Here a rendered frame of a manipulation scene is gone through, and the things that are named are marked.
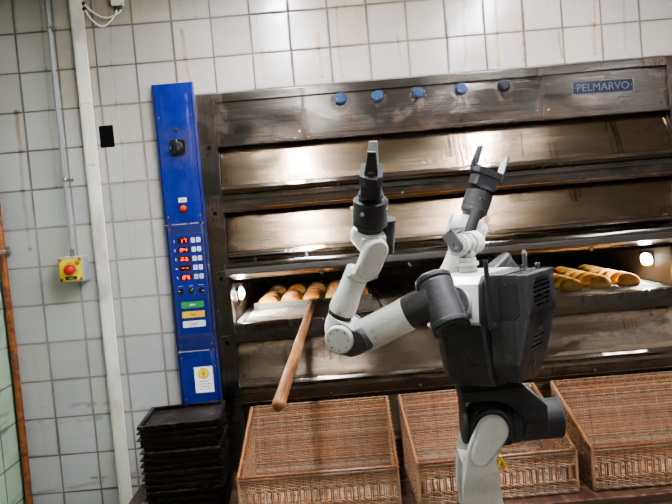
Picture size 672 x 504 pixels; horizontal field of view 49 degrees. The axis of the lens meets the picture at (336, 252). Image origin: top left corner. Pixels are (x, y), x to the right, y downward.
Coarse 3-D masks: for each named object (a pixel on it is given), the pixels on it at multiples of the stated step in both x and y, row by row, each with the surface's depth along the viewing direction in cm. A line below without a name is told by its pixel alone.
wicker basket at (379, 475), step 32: (256, 416) 291; (288, 416) 291; (320, 416) 290; (352, 416) 290; (384, 416) 290; (256, 448) 288; (288, 448) 288; (320, 448) 288; (352, 448) 288; (384, 448) 287; (256, 480) 246; (288, 480) 246; (320, 480) 246; (352, 480) 246; (384, 480) 246
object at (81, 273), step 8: (72, 256) 285; (80, 256) 284; (64, 264) 284; (72, 264) 284; (80, 264) 284; (88, 264) 290; (80, 272) 284; (88, 272) 290; (64, 280) 284; (72, 280) 284; (80, 280) 285
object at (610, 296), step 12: (648, 288) 298; (660, 288) 295; (564, 300) 294; (576, 300) 294; (588, 300) 294; (600, 300) 294; (612, 300) 294; (624, 300) 294; (636, 300) 294; (360, 312) 299; (372, 312) 296; (240, 324) 293; (252, 324) 293; (264, 324) 293; (276, 324) 293; (288, 324) 293; (300, 324) 293; (312, 324) 293; (324, 324) 293
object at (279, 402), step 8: (312, 304) 315; (312, 312) 298; (304, 320) 269; (304, 328) 252; (296, 336) 240; (304, 336) 240; (296, 344) 222; (296, 352) 210; (288, 360) 200; (296, 360) 202; (288, 368) 189; (288, 376) 180; (280, 384) 172; (288, 384) 174; (280, 392) 164; (288, 392) 169; (280, 400) 159; (280, 408) 158
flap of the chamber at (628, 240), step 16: (576, 240) 278; (592, 240) 278; (608, 240) 278; (624, 240) 278; (640, 240) 278; (656, 240) 282; (400, 256) 277; (416, 256) 277; (432, 256) 277; (480, 256) 287; (496, 256) 292; (240, 272) 277; (256, 272) 277; (272, 272) 280; (288, 272) 285; (304, 272) 291
